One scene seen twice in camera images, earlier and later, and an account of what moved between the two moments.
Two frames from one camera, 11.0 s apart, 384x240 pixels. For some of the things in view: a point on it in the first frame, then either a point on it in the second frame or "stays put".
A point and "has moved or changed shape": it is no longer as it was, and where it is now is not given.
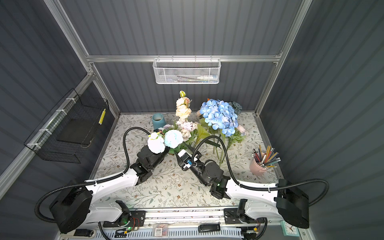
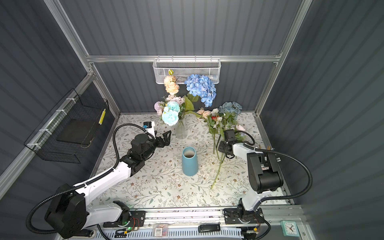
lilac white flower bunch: (187, 127) -> (159, 106)
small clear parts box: (160, 230) stays put
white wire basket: (187, 70) stays put
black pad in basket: (78, 130) stays put
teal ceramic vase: (158, 121) has moved or changed shape
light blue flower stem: (173, 139) -> (170, 115)
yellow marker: (102, 117) stays put
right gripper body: (185, 169) -> (223, 146)
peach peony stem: (182, 104) -> (172, 87)
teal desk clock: (289, 230) stays put
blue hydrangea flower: (219, 115) -> (202, 86)
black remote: (207, 228) stays put
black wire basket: (63, 134) stays put
